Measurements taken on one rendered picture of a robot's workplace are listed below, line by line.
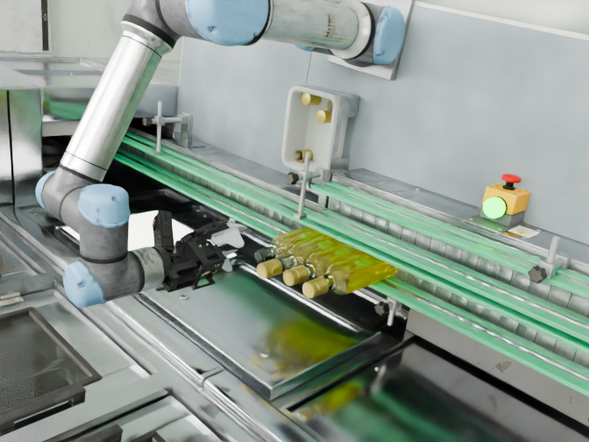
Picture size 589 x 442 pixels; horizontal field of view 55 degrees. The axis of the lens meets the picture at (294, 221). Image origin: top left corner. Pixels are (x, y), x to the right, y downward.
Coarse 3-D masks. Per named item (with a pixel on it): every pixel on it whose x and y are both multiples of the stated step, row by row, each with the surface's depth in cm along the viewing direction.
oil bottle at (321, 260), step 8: (328, 248) 129; (336, 248) 129; (344, 248) 130; (352, 248) 130; (312, 256) 124; (320, 256) 124; (328, 256) 124; (336, 256) 125; (344, 256) 126; (312, 264) 123; (320, 264) 122; (328, 264) 122; (320, 272) 122
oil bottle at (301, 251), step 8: (312, 240) 132; (320, 240) 133; (328, 240) 134; (336, 240) 134; (296, 248) 127; (304, 248) 128; (312, 248) 128; (320, 248) 129; (296, 256) 126; (304, 256) 126; (296, 264) 126; (304, 264) 126
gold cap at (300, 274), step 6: (288, 270) 118; (294, 270) 118; (300, 270) 119; (306, 270) 120; (288, 276) 118; (294, 276) 118; (300, 276) 119; (306, 276) 120; (288, 282) 119; (294, 282) 118
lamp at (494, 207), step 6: (492, 198) 117; (498, 198) 117; (486, 204) 118; (492, 204) 117; (498, 204) 116; (504, 204) 117; (486, 210) 118; (492, 210) 117; (498, 210) 116; (504, 210) 117; (492, 216) 118; (498, 216) 117
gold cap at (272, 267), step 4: (268, 260) 122; (272, 260) 122; (276, 260) 122; (260, 264) 120; (264, 264) 120; (268, 264) 120; (272, 264) 121; (276, 264) 122; (280, 264) 122; (260, 268) 121; (264, 268) 120; (268, 268) 120; (272, 268) 120; (276, 268) 121; (280, 268) 122; (260, 272) 121; (264, 272) 120; (268, 272) 120; (272, 272) 121; (276, 272) 122; (280, 272) 123; (260, 276) 121; (264, 276) 120; (268, 276) 120
